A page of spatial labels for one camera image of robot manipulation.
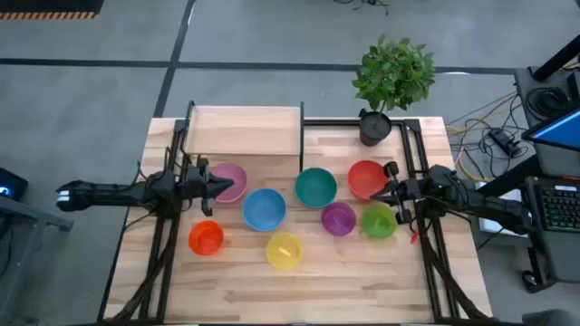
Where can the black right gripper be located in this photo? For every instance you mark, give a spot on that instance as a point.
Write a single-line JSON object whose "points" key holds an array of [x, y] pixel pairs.
{"points": [[410, 190]]}

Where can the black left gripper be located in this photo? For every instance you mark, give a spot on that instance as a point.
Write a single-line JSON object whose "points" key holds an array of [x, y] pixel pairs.
{"points": [[192, 183]]}

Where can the large pink bowl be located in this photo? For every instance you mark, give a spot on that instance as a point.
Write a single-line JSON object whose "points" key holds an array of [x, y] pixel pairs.
{"points": [[238, 174]]}

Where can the small green bowl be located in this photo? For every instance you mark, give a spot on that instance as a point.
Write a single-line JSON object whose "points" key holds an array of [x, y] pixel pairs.
{"points": [[378, 222]]}

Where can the large red bowl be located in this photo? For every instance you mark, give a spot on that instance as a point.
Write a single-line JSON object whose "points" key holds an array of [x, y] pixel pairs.
{"points": [[364, 179]]}

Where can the large blue bowl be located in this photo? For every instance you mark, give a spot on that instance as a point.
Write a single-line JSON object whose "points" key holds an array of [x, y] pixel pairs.
{"points": [[264, 209]]}

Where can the small orange bowl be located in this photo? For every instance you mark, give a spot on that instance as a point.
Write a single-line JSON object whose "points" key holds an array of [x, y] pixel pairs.
{"points": [[205, 237]]}

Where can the small purple bowl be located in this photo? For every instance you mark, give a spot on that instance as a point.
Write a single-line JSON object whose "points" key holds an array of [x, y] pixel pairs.
{"points": [[338, 218]]}

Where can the large teal bowl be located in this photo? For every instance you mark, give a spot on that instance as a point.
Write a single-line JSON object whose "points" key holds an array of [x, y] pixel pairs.
{"points": [[316, 187]]}

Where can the small yellow bowl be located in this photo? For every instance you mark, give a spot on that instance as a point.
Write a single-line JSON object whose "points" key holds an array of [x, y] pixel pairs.
{"points": [[284, 251]]}

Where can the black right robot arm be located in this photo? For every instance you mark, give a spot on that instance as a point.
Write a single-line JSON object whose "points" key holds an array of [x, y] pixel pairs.
{"points": [[489, 204]]}

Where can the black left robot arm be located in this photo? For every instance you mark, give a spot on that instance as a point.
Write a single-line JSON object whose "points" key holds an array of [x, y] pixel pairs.
{"points": [[113, 192]]}

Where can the wooden shelf with black legs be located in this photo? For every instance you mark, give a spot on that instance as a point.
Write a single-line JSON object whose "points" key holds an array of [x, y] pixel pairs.
{"points": [[244, 131]]}

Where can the red tag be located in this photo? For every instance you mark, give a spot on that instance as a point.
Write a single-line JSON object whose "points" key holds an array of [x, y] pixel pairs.
{"points": [[414, 236]]}

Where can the black plant pot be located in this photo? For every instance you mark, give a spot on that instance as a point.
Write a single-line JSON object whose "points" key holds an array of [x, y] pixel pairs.
{"points": [[374, 129]]}

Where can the white box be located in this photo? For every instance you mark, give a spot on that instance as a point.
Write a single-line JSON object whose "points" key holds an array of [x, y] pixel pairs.
{"points": [[491, 226]]}

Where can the green leafy plant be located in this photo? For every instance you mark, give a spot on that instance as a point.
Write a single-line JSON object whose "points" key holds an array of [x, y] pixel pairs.
{"points": [[393, 74]]}

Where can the black power strip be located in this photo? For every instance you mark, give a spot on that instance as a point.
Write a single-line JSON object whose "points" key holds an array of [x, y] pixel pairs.
{"points": [[504, 141]]}

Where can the black caster wheel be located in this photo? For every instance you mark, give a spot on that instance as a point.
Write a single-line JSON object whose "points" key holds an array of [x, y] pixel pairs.
{"points": [[529, 278]]}

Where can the black keyboard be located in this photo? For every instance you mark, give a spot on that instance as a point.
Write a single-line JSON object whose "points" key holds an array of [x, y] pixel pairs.
{"points": [[562, 208]]}

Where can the monitor with blue screen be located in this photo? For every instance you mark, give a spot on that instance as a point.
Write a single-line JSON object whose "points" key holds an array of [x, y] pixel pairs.
{"points": [[557, 131]]}

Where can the grey side table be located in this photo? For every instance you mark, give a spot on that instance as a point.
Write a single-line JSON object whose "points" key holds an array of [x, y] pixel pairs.
{"points": [[27, 217]]}

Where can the black device with blue light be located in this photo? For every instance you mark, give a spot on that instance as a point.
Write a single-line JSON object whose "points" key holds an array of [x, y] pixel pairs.
{"points": [[11, 183]]}

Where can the hazard-striped black mat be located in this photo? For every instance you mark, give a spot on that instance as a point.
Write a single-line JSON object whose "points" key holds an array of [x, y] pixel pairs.
{"points": [[45, 8]]}

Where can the black aluminium table frame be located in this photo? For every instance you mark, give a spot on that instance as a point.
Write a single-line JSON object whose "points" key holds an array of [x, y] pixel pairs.
{"points": [[335, 121]]}

